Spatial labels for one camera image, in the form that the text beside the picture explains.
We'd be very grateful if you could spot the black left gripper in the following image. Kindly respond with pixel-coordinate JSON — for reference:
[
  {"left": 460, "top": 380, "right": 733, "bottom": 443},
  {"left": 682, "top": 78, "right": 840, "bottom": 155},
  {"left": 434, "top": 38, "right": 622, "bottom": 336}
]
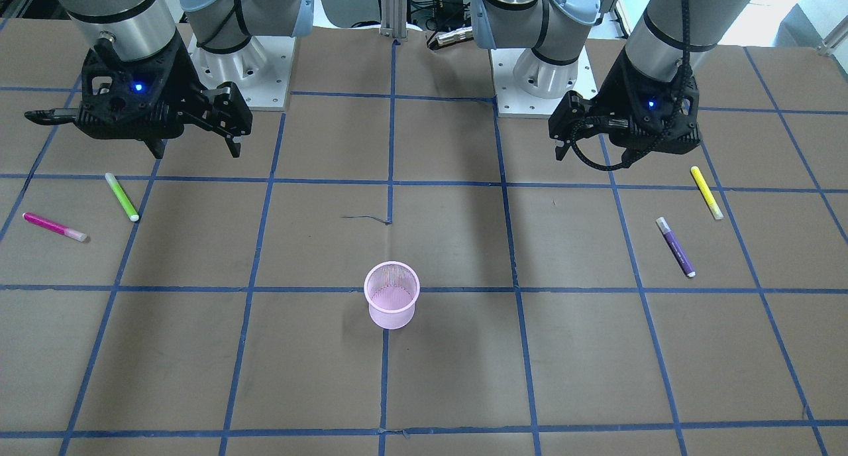
[{"left": 549, "top": 51, "right": 702, "bottom": 161}]

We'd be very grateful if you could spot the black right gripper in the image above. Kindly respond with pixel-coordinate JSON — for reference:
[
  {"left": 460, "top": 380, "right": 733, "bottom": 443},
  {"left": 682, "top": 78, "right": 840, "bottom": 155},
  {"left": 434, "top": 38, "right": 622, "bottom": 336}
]
[{"left": 25, "top": 31, "right": 252, "bottom": 159}]

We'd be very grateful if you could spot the pink marker pen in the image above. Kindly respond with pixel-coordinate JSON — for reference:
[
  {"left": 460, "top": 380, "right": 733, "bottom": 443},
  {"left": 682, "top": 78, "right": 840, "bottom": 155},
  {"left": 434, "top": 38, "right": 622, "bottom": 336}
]
[{"left": 22, "top": 212, "right": 88, "bottom": 242}]

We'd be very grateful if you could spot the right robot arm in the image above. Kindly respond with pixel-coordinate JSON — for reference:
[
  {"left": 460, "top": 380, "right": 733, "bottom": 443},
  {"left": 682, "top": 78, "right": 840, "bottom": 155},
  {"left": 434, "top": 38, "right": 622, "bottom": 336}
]
[{"left": 25, "top": 0, "right": 315, "bottom": 159}]

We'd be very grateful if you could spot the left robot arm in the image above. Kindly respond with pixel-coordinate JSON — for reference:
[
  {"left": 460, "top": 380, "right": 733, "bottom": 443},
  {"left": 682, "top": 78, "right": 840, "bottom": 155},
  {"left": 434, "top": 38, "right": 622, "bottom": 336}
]
[{"left": 470, "top": 0, "right": 750, "bottom": 171}]

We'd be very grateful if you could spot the pink mesh cup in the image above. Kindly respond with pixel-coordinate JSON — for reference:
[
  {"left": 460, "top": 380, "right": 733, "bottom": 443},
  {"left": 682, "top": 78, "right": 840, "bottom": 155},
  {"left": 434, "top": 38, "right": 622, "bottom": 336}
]
[{"left": 363, "top": 262, "right": 421, "bottom": 330}]

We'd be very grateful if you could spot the green marker pen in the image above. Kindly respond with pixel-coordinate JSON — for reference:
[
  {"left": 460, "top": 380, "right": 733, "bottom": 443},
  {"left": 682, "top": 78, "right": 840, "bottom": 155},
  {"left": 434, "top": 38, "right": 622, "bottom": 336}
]
[{"left": 104, "top": 172, "right": 140, "bottom": 223}]

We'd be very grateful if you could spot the yellow marker pen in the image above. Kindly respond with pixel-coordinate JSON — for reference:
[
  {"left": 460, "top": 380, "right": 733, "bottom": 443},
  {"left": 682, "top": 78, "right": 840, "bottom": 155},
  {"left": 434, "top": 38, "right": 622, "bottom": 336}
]
[{"left": 690, "top": 166, "right": 724, "bottom": 221}]

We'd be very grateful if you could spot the purple marker pen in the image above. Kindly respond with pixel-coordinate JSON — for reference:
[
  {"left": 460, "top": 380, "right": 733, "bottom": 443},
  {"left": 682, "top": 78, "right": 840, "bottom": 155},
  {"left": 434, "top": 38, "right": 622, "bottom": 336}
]
[{"left": 655, "top": 215, "right": 697, "bottom": 278}]

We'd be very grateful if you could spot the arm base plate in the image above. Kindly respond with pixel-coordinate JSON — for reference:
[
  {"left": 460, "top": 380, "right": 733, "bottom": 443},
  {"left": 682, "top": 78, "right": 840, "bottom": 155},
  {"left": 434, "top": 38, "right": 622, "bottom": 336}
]
[
  {"left": 490, "top": 48, "right": 598, "bottom": 119},
  {"left": 187, "top": 36, "right": 297, "bottom": 112}
]

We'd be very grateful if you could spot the aluminium frame post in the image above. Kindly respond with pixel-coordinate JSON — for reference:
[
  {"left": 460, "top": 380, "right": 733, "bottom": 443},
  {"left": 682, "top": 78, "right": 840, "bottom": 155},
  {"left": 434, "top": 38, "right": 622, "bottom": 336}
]
[{"left": 378, "top": 0, "right": 409, "bottom": 42}]

